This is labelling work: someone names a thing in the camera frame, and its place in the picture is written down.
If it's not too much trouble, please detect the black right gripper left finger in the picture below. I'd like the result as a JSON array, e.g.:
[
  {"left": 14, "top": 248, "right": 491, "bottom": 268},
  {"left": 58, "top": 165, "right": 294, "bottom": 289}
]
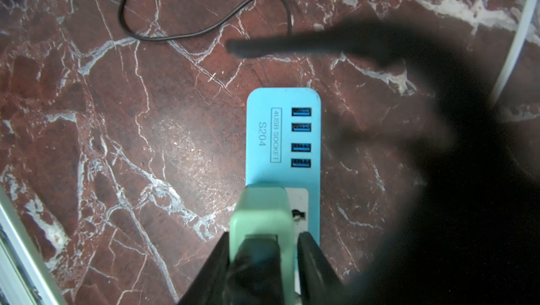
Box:
[{"left": 178, "top": 232, "right": 229, "bottom": 305}]

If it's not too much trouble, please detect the green power adapter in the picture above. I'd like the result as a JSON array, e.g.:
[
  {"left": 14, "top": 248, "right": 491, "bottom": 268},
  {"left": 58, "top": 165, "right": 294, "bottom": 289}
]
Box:
[{"left": 224, "top": 185, "right": 298, "bottom": 304}]

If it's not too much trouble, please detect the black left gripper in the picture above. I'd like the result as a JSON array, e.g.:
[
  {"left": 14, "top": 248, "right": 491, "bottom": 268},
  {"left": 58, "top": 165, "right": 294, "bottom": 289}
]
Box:
[{"left": 226, "top": 20, "right": 539, "bottom": 304}]

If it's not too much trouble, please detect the black adapter cable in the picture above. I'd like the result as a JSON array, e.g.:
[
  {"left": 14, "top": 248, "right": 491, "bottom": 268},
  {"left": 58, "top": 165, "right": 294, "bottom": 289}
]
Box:
[{"left": 117, "top": 0, "right": 294, "bottom": 43}]

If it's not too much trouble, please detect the teal power strip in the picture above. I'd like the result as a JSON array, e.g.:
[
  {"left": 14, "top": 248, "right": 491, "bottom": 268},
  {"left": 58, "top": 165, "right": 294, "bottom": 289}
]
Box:
[{"left": 246, "top": 88, "right": 322, "bottom": 300}]

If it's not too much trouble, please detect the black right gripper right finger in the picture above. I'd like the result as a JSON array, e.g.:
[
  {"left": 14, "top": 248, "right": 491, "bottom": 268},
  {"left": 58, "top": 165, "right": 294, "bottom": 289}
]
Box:
[{"left": 298, "top": 232, "right": 343, "bottom": 304}]

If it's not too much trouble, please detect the white fan power cable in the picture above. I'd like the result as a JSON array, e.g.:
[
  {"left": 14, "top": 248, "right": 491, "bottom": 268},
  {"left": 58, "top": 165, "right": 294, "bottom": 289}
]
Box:
[{"left": 489, "top": 0, "right": 540, "bottom": 105}]

